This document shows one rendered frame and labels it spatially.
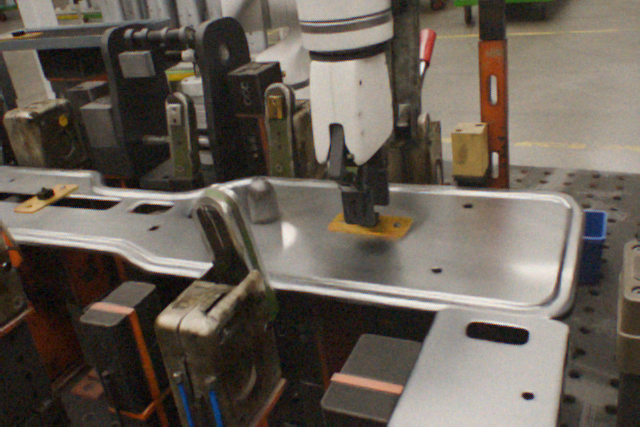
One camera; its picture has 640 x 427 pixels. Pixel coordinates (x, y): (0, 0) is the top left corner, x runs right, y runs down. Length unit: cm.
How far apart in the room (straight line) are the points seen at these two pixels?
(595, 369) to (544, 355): 47
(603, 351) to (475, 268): 43
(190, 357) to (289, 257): 17
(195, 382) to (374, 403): 14
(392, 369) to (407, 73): 37
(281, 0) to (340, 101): 72
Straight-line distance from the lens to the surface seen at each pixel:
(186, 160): 90
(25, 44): 126
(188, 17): 563
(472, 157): 71
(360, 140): 57
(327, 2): 55
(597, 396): 91
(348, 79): 56
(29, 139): 110
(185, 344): 49
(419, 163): 76
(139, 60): 94
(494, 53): 72
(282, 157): 84
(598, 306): 107
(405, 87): 75
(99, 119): 103
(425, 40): 83
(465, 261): 59
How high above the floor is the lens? 130
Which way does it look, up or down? 23 degrees down
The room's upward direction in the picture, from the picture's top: 8 degrees counter-clockwise
